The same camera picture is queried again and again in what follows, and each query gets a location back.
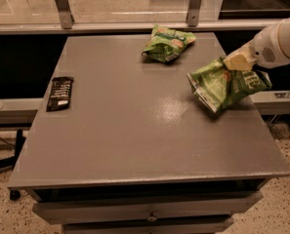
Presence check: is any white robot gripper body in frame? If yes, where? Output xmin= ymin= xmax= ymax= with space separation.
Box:
xmin=251 ymin=24 xmax=290 ymax=68

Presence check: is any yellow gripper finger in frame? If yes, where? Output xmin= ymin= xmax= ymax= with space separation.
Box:
xmin=224 ymin=42 xmax=257 ymax=71

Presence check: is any green jalapeno chip bag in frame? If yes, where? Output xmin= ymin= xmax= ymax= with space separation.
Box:
xmin=186 ymin=58 xmax=272 ymax=113

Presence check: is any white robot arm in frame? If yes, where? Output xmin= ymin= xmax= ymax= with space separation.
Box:
xmin=223 ymin=18 xmax=290 ymax=71

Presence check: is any green rice chip bag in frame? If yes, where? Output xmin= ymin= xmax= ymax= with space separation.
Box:
xmin=143 ymin=24 xmax=196 ymax=63

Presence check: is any grey lower cabinet drawer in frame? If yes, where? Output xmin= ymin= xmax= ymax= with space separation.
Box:
xmin=62 ymin=215 xmax=233 ymax=234

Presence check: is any grey cabinet drawer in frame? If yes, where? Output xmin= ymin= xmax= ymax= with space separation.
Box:
xmin=32 ymin=191 xmax=263 ymax=224
xmin=62 ymin=215 xmax=233 ymax=234

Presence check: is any round metal drawer lock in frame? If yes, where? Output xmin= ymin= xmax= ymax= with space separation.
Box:
xmin=146 ymin=214 xmax=157 ymax=222

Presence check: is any grey upper cabinet drawer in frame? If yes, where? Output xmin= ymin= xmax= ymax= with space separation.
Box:
xmin=32 ymin=191 xmax=263 ymax=224

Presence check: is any black chair base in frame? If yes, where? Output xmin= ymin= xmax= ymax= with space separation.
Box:
xmin=0 ymin=130 xmax=25 ymax=201

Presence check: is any right metal railing bracket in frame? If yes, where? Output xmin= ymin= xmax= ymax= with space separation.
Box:
xmin=186 ymin=0 xmax=202 ymax=27

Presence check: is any metal railing bracket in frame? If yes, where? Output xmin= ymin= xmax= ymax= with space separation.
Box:
xmin=55 ymin=0 xmax=74 ymax=29
xmin=186 ymin=0 xmax=202 ymax=27

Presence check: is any left metal railing bracket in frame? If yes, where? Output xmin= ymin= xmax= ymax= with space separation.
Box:
xmin=55 ymin=0 xmax=74 ymax=29

